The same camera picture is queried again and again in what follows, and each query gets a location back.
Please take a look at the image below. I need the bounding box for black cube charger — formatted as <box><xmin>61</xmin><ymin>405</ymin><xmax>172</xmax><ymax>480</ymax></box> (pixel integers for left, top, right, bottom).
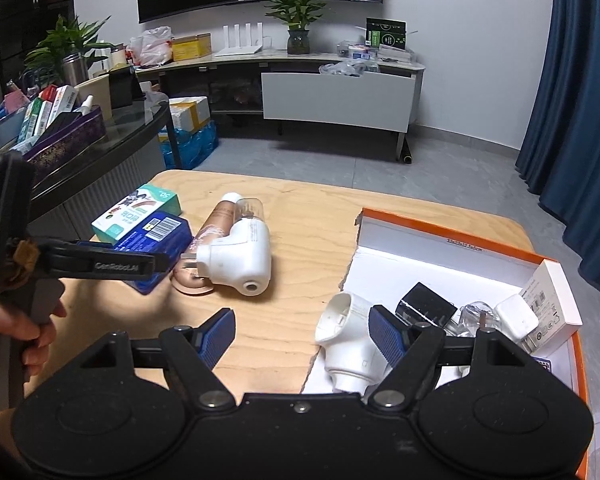
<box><xmin>396</xmin><ymin>282</ymin><xmax>457</xmax><ymax>328</ymax></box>

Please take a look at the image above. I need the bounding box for green black display box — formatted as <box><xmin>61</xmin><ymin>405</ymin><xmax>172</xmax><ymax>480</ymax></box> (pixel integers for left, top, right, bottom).
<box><xmin>365</xmin><ymin>18</ymin><xmax>408</xmax><ymax>60</ymax></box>

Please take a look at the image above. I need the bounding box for blue curtain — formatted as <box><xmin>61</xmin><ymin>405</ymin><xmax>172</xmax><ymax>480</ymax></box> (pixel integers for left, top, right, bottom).
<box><xmin>516</xmin><ymin>0</ymin><xmax>600</xmax><ymax>292</ymax></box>

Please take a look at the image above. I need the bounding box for black side table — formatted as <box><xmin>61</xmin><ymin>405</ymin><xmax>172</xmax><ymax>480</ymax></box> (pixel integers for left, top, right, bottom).
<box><xmin>29</xmin><ymin>101</ymin><xmax>174</xmax><ymax>240</ymax></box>

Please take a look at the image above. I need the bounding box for white wifi router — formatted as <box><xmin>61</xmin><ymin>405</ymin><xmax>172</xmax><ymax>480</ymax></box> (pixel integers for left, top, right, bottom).
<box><xmin>216</xmin><ymin>22</ymin><xmax>263</xmax><ymax>56</ymax></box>

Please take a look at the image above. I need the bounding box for blue tin box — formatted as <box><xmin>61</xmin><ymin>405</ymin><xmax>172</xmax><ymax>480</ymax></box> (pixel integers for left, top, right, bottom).
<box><xmin>96</xmin><ymin>211</ymin><xmax>194</xmax><ymax>295</ymax></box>

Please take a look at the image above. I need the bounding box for white plug adapter socket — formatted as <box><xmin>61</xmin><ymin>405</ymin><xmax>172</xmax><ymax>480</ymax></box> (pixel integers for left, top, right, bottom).
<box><xmin>314</xmin><ymin>292</ymin><xmax>388</xmax><ymax>396</ymax></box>

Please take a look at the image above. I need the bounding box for white plastic bag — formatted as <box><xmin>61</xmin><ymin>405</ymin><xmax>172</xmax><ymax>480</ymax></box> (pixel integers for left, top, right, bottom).
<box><xmin>128</xmin><ymin>26</ymin><xmax>173</xmax><ymax>67</ymax></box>

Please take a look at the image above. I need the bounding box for yellow cardboard box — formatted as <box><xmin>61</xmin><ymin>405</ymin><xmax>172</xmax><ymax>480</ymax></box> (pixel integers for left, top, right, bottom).
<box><xmin>172</xmin><ymin>32</ymin><xmax>212</xmax><ymax>62</ymax></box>

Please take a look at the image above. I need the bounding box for teal white carton box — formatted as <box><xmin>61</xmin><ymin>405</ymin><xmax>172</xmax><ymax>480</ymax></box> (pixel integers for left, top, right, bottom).
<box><xmin>91</xmin><ymin>183</ymin><xmax>182</xmax><ymax>244</ymax></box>

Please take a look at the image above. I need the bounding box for white rectangular box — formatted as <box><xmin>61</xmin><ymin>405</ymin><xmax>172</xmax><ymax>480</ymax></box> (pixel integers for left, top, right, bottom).
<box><xmin>519</xmin><ymin>259</ymin><xmax>582</xmax><ymax>356</ymax></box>

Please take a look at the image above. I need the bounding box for rose gold bottle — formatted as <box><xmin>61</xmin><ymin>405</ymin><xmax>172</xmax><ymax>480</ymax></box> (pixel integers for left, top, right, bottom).
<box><xmin>171</xmin><ymin>192</ymin><xmax>242</xmax><ymax>296</ymax></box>

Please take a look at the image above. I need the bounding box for white tv cabinet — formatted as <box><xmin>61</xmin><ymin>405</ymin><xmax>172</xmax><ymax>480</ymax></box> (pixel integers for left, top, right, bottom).
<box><xmin>137</xmin><ymin>50</ymin><xmax>425</xmax><ymax>164</ymax></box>

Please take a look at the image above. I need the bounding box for white night light plug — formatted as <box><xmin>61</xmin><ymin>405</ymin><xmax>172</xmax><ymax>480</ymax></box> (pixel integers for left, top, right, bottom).
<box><xmin>197</xmin><ymin>219</ymin><xmax>272</xmax><ymax>297</ymax></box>

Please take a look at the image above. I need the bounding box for purple patterned box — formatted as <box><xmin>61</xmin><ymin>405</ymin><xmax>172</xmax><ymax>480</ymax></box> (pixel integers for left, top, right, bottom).
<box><xmin>24</xmin><ymin>105</ymin><xmax>106</xmax><ymax>184</ymax></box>

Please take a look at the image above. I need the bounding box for white yellow carton box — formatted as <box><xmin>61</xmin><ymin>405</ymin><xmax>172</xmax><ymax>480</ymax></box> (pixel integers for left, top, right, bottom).
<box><xmin>169</xmin><ymin>96</ymin><xmax>211</xmax><ymax>132</ymax></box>

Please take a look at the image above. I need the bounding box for blue plastic bag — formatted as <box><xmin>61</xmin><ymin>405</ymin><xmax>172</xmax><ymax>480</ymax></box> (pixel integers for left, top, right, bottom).
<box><xmin>158</xmin><ymin>120</ymin><xmax>220</xmax><ymax>170</ymax></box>

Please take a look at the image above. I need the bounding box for potted green plant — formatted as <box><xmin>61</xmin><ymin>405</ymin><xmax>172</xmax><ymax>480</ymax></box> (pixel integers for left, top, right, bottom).
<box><xmin>266</xmin><ymin>0</ymin><xmax>326</xmax><ymax>55</ymax></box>

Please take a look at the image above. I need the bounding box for person left hand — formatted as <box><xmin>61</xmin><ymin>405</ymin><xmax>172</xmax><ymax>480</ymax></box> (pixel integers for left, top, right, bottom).
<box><xmin>0</xmin><ymin>304</ymin><xmax>57</xmax><ymax>382</ymax></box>

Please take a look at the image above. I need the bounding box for left potted plant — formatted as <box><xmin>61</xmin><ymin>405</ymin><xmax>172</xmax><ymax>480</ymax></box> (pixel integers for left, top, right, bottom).
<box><xmin>24</xmin><ymin>15</ymin><xmax>112</xmax><ymax>86</ymax></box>

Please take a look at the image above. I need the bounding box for white square charger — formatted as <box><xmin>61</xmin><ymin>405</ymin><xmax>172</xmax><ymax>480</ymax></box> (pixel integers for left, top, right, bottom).
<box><xmin>494</xmin><ymin>295</ymin><xmax>540</xmax><ymax>342</ymax></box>

